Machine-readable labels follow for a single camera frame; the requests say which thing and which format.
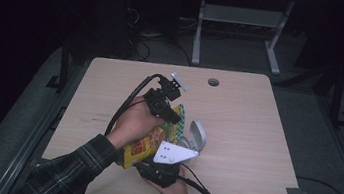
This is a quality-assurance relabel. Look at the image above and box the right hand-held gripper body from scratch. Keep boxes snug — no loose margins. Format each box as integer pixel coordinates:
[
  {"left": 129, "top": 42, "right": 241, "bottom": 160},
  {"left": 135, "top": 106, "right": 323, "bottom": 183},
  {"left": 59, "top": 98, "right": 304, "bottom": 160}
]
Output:
[{"left": 132, "top": 136, "right": 201, "bottom": 193}]

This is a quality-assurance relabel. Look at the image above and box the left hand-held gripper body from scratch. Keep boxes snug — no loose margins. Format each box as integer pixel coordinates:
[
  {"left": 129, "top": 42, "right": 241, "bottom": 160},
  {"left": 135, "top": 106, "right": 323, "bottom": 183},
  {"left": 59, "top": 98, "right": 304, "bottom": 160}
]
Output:
[{"left": 141, "top": 68, "right": 192, "bottom": 117}]

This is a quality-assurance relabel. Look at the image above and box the yellow green snack bag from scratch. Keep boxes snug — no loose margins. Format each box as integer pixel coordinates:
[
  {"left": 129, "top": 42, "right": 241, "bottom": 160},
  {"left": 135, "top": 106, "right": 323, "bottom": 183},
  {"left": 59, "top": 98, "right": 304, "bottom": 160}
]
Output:
[{"left": 114, "top": 95, "right": 190, "bottom": 177}]

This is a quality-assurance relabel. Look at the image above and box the clear container with white lid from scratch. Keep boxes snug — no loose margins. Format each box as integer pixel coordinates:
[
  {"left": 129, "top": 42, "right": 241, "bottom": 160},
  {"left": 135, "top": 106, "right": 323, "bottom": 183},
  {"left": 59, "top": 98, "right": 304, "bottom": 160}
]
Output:
[{"left": 174, "top": 117, "right": 210, "bottom": 156}]

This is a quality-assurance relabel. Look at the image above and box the person's left hand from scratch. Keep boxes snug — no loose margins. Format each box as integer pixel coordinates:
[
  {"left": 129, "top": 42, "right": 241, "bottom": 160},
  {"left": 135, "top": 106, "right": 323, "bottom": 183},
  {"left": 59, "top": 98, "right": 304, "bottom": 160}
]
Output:
[{"left": 105, "top": 92, "right": 169, "bottom": 155}]

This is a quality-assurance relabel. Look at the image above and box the left hand-held gripper cable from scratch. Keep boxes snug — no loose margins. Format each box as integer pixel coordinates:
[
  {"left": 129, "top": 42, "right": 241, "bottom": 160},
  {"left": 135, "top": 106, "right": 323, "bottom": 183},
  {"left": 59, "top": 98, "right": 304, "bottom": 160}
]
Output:
[{"left": 103, "top": 67, "right": 167, "bottom": 143}]

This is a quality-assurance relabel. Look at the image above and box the hand-held gripper cable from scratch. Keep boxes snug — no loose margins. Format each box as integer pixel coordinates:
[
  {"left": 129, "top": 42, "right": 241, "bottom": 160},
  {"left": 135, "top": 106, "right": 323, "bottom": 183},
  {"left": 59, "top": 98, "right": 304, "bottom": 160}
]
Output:
[
  {"left": 174, "top": 163, "right": 235, "bottom": 194},
  {"left": 103, "top": 67, "right": 167, "bottom": 143}
]

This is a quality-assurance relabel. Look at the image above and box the right hand-held gripper cable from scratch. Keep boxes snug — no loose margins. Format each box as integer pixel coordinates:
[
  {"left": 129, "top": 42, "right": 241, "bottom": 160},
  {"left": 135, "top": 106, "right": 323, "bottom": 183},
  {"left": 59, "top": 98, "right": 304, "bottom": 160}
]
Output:
[{"left": 174, "top": 163, "right": 235, "bottom": 194}]

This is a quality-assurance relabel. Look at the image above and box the grey table cable grommet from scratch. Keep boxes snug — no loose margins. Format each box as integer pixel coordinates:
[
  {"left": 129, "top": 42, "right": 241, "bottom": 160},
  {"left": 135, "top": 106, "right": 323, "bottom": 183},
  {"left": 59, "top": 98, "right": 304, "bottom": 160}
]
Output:
[{"left": 207, "top": 77, "right": 221, "bottom": 88}]

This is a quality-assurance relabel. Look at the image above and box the tangle of black cables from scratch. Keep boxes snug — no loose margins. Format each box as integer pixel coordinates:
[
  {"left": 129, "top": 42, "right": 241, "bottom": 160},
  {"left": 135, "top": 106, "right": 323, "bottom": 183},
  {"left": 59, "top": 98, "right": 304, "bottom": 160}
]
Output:
[{"left": 116, "top": 0, "right": 201, "bottom": 68}]

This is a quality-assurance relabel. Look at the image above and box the white metal desk frame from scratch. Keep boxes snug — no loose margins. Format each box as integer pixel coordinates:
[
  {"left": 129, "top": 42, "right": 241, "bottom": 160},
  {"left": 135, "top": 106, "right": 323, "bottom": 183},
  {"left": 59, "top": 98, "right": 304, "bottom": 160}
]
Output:
[{"left": 177, "top": 0, "right": 297, "bottom": 79}]

